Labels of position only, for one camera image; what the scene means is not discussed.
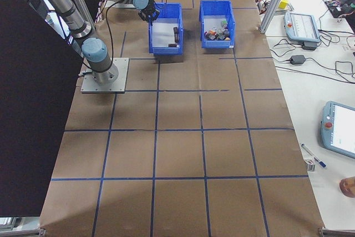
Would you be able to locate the white foam liner sheet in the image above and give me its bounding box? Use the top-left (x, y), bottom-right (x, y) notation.
top-left (153, 18), bottom-right (180, 49)

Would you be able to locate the black frame cover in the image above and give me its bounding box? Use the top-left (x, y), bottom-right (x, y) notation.
top-left (0, 0), bottom-right (85, 218)

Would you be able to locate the small white box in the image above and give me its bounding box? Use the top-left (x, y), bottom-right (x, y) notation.
top-left (305, 157), bottom-right (317, 172)

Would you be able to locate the aluminium extrusion post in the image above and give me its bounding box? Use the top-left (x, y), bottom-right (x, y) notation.
top-left (259, 0), bottom-right (295, 34)

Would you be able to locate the blue plastic storage bin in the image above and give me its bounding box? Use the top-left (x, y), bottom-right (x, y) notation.
top-left (148, 2), bottom-right (184, 56)
top-left (199, 0), bottom-right (236, 49)

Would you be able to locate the white square base plate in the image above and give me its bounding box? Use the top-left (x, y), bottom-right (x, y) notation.
top-left (80, 57), bottom-right (130, 94)

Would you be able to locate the pile of push-button switches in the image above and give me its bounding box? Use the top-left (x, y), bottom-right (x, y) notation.
top-left (205, 16), bottom-right (230, 34)

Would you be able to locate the brown rounded object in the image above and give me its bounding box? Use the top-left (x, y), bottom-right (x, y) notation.
top-left (339, 176), bottom-right (355, 196)

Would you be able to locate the grey blue teach pendant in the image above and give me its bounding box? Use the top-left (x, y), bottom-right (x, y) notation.
top-left (283, 12), bottom-right (322, 44)
top-left (321, 100), bottom-right (355, 160)

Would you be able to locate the blue pen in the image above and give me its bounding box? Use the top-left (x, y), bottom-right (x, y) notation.
top-left (301, 143), bottom-right (327, 169)

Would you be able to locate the black electronics board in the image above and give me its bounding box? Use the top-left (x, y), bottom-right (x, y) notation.
top-left (324, 0), bottom-right (344, 13)

